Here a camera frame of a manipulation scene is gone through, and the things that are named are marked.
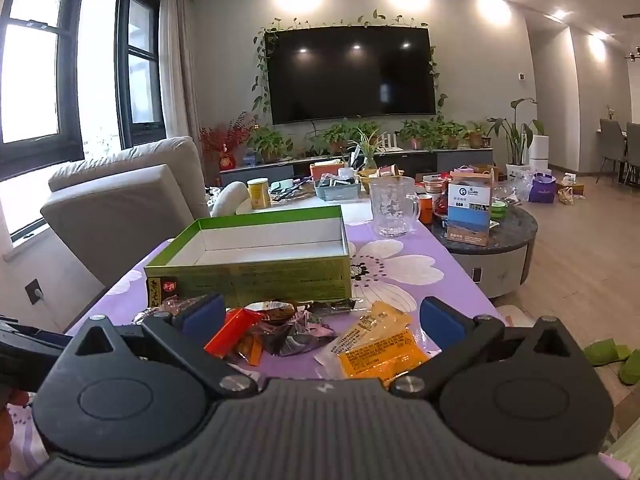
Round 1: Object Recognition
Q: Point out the white curtain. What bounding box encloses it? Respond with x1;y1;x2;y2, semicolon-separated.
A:
159;0;207;147

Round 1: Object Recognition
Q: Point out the grey basket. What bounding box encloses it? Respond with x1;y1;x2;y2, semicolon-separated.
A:
313;179;362;202

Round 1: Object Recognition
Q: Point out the purple bag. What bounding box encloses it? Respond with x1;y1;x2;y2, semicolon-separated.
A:
528;172;558;205

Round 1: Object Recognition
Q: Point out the green cardboard box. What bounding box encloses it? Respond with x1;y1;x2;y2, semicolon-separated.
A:
144;204;352;308

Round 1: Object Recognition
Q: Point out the white air purifier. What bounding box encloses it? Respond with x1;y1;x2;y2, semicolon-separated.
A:
529;134;551;174

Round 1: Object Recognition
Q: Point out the red berry decoration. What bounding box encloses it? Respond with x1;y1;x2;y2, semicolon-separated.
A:
198;113;257;172

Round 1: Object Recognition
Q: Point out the green potted plant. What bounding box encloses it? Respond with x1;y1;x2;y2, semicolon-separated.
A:
467;121;494;150
247;125;294;164
399;116;469;151
319;122;382;157

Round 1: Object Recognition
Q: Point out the black yellow snack packet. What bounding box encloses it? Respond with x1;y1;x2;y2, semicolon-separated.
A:
145;275;179;311

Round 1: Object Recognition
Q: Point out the red snack packet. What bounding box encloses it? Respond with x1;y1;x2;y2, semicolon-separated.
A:
204;308;264;357

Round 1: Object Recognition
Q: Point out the orange box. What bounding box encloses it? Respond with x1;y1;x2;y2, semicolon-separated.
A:
309;160;352;182

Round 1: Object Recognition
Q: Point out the blue white carton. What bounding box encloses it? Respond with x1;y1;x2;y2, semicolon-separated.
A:
446;181;494;247

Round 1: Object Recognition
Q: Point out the beige sofa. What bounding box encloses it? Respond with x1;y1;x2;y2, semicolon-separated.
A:
40;136;212;289

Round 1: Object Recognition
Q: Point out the green slipper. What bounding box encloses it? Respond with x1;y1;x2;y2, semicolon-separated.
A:
582;338;632;366
618;356;640;387

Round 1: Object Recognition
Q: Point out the yellow printed snack packet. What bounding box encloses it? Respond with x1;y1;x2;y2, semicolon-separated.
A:
315;327;432;388

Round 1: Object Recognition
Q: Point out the spider plant in vase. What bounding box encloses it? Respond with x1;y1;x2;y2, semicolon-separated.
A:
349;129;392;172

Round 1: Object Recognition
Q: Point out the wall television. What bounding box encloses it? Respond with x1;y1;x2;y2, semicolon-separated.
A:
264;25;437;125

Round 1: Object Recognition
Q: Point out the round stone coffee table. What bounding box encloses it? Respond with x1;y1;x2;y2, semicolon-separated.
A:
429;199;539;302

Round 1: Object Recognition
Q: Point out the pale yellow snack packet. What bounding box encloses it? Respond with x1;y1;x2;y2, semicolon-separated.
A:
350;301;412;341

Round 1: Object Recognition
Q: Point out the yellow can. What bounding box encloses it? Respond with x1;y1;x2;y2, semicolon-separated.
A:
247;177;272;210

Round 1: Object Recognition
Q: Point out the brown cardboard box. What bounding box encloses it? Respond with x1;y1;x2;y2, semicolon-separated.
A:
449;166;494;187

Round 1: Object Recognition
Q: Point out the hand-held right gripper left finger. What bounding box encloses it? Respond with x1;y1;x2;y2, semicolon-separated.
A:
65;294;259;401

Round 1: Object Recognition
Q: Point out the black framed window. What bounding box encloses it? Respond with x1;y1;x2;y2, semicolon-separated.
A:
0;0;167;177

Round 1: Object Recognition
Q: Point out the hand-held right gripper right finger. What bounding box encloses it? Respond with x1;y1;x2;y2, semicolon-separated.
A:
390;296;587;397

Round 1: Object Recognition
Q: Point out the grey dining chair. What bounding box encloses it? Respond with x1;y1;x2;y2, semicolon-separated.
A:
622;122;640;187
597;118;629;174

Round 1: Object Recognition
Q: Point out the clear glass mug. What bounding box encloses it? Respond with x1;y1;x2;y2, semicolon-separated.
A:
368;175;422;239

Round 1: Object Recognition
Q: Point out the white plush pillow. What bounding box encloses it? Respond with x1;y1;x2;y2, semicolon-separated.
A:
208;181;251;219

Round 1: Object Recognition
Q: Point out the brown snack packet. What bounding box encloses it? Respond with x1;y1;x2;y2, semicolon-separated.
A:
244;301;302;322

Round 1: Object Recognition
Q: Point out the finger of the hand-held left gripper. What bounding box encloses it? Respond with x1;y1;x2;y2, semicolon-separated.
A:
0;315;69;391

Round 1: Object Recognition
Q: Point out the tall leafy potted plant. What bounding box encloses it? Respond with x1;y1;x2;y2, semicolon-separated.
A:
487;98;546;177

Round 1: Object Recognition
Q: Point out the dark foil snack packet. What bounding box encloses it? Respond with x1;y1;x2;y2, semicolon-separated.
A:
259;310;337;357

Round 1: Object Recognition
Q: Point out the dark television cabinet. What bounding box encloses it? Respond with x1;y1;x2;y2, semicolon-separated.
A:
219;147;496;187

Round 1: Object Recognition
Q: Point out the wall socket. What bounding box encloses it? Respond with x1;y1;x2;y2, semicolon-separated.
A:
25;277;47;306

